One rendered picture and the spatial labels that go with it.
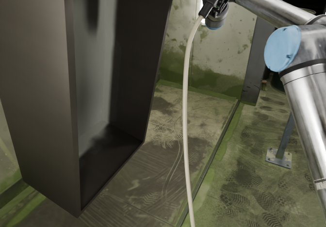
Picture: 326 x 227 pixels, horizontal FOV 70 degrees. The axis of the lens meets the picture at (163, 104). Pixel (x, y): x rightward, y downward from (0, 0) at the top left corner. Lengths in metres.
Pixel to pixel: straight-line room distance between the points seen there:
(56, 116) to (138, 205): 1.08
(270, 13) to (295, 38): 0.32
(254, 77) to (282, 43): 2.13
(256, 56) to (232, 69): 0.29
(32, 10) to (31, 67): 0.18
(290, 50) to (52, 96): 0.67
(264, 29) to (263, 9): 1.64
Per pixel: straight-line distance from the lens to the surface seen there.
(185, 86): 0.81
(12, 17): 0.77
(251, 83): 2.85
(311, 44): 0.71
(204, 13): 0.82
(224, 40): 2.75
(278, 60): 0.70
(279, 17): 0.95
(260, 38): 2.68
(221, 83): 2.92
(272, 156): 2.29
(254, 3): 1.07
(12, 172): 1.97
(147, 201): 1.75
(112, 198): 1.80
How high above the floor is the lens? 1.46
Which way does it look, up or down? 31 degrees down
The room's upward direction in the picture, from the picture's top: straight up
